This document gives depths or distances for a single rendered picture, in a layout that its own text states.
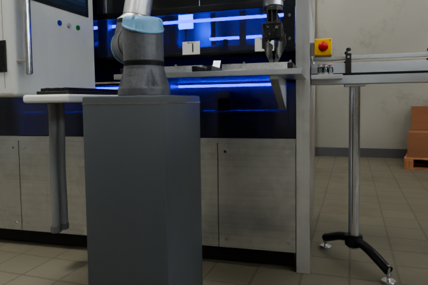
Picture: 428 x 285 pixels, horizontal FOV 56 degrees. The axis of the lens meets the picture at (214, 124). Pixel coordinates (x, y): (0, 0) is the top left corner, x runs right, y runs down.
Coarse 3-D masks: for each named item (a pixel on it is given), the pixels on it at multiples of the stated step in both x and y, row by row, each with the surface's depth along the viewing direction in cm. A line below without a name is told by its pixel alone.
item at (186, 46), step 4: (184, 44) 186; (188, 44) 185; (196, 44) 184; (184, 48) 186; (188, 48) 185; (196, 48) 184; (184, 52) 186; (188, 52) 186; (192, 52) 185; (196, 52) 184
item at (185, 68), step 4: (164, 68) 162; (168, 68) 161; (172, 68) 161; (176, 68) 160; (180, 68) 160; (184, 68) 159; (188, 68) 159; (168, 72) 161; (172, 72) 161; (176, 72) 160
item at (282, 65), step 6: (222, 66) 155; (228, 66) 155; (234, 66) 154; (240, 66) 153; (246, 66) 153; (252, 66) 152; (258, 66) 152; (264, 66) 151; (270, 66) 150; (276, 66) 150; (282, 66) 149
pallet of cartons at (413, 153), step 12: (420, 108) 459; (420, 120) 460; (408, 132) 435; (420, 132) 430; (408, 144) 436; (420, 144) 430; (408, 156) 436; (420, 156) 431; (408, 168) 436; (420, 168) 430
